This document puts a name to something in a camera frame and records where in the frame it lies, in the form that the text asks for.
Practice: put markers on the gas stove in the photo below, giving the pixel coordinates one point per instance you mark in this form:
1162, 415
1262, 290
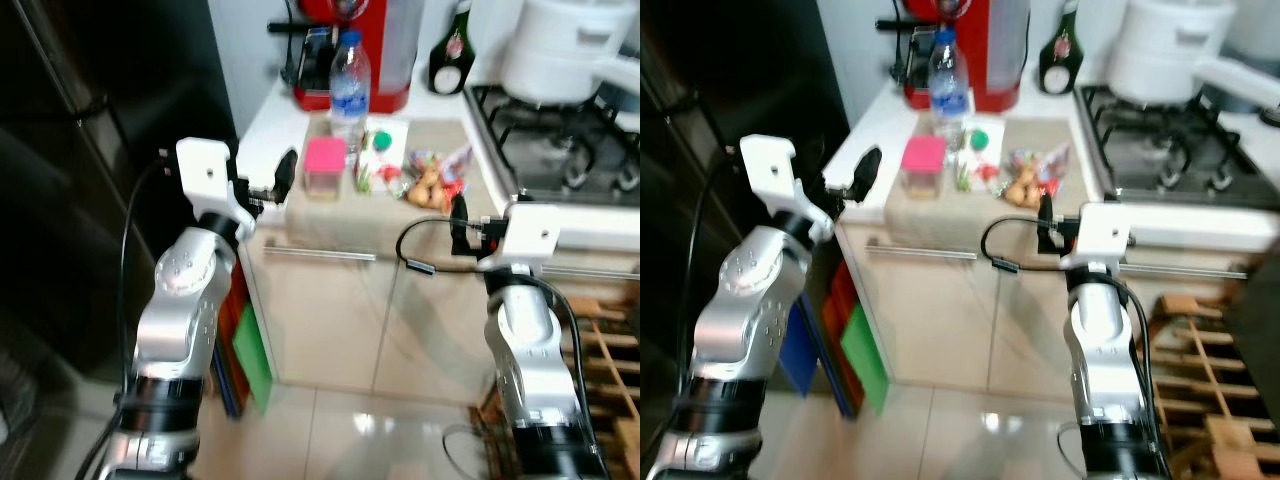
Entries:
1160, 150
560, 150

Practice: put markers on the red countertop appliance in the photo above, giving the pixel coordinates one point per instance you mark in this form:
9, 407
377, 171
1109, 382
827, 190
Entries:
995, 60
390, 60

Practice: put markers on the dark glass bottle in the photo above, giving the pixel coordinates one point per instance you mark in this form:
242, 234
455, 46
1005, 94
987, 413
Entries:
453, 60
1060, 60

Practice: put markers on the blue board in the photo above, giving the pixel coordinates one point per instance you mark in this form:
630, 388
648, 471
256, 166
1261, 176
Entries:
800, 350
225, 390

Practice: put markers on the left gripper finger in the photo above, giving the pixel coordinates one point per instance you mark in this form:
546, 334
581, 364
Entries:
866, 175
285, 180

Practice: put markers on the colourful snack bag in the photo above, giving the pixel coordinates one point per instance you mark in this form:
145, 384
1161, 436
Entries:
435, 180
1030, 178

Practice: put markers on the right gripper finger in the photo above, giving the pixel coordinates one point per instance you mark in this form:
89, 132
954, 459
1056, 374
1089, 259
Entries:
1046, 222
461, 225

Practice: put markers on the green board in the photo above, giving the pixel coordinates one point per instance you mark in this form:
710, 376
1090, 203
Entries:
252, 360
865, 360

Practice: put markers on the beige kitchen cabinet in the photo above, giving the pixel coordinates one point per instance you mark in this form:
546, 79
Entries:
330, 320
930, 320

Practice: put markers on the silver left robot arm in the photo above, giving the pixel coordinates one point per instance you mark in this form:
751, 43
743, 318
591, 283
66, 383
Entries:
745, 310
175, 310

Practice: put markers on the dark tall appliance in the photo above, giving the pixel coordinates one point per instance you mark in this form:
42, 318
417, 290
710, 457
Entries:
680, 100
60, 150

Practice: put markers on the clear plastic water bottle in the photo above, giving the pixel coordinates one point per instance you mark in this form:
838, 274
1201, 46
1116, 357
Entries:
949, 95
350, 95

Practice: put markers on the red board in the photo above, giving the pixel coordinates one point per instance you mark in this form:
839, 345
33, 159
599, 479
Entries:
840, 300
237, 300

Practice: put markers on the red lidded clear container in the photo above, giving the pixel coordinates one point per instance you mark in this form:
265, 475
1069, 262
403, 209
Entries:
922, 165
325, 165

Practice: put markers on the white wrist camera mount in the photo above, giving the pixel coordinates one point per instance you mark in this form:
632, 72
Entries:
772, 175
525, 235
1095, 235
205, 175

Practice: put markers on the beige cloth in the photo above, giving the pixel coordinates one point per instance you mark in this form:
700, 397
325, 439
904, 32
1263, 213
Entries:
350, 225

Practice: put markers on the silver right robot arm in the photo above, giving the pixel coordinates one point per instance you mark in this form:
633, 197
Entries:
530, 340
1100, 340

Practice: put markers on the white carton with green cap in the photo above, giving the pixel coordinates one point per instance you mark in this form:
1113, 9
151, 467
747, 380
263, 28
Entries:
382, 150
980, 150

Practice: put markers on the white cooking pot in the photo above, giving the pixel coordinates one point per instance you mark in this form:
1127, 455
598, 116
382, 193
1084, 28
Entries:
1165, 50
560, 50

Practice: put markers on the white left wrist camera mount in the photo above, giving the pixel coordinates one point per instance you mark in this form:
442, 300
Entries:
205, 175
772, 175

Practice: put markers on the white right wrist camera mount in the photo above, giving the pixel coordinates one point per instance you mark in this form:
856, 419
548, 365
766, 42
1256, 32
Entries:
525, 235
1095, 235

